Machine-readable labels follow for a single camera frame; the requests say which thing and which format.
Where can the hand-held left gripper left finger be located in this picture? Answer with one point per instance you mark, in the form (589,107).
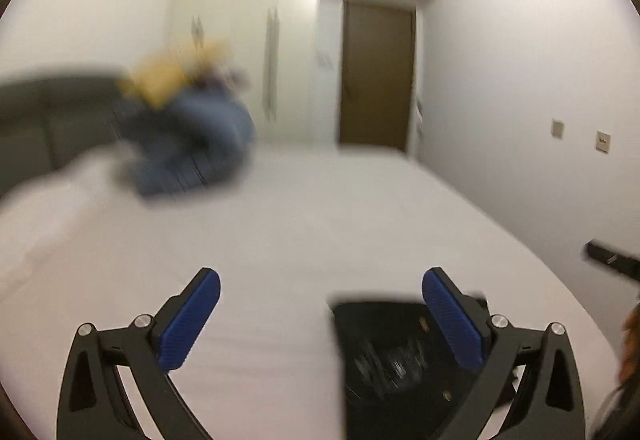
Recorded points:
(187,320)

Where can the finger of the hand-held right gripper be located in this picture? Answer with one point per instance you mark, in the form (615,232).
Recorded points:
(612,260)

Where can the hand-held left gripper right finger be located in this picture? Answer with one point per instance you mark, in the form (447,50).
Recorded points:
(452,320)

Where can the black pants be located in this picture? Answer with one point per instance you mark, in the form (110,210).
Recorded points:
(385,335)

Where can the person's dark clothing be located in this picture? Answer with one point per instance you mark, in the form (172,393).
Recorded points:
(617,412)

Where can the white bed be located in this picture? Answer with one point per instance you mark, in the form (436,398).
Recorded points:
(310,220)

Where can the blue-grey puffer jacket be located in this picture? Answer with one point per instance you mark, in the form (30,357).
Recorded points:
(200,140)

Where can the grey headboard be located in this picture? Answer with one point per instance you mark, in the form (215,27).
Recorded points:
(50,120)

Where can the yellow cloth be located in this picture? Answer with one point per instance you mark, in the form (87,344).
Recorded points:
(160,75)

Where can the brown door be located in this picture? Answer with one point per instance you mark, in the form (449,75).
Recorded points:
(377,75)

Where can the white wardrobe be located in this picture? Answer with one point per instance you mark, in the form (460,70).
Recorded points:
(295,70)

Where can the beige wall socket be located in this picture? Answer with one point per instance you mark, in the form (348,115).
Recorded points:
(603,141)
(557,128)

